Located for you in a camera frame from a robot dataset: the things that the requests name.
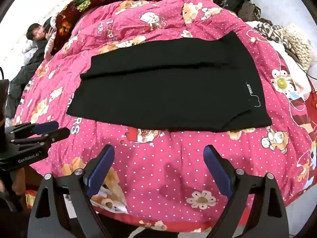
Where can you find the white pillow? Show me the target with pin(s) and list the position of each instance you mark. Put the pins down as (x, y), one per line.
(28, 48)

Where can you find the pink printed bear quilt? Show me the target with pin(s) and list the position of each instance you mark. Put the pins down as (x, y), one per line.
(161, 178)

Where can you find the cream knitted cloth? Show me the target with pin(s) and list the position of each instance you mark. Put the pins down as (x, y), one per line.
(298, 47)

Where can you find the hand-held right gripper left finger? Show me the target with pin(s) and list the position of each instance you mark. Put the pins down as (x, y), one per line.
(102, 169)

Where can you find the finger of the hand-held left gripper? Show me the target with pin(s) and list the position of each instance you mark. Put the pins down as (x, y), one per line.
(58, 134)
(43, 127)

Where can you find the person's left hand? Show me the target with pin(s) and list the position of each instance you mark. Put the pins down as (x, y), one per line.
(19, 181)

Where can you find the dark red floral blanket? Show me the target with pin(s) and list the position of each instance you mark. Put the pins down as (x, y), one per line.
(66, 17)

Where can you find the black pants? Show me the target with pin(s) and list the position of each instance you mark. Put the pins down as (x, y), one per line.
(161, 91)

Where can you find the brown cloth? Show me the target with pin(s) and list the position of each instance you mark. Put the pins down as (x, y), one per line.
(249, 12)

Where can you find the grey white patterned cloth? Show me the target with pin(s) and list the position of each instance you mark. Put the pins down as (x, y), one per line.
(270, 33)

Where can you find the red cartoon printed bed sheet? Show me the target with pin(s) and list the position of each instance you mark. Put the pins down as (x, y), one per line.
(301, 104)

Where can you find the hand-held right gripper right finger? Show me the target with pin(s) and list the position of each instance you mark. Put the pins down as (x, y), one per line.
(218, 172)

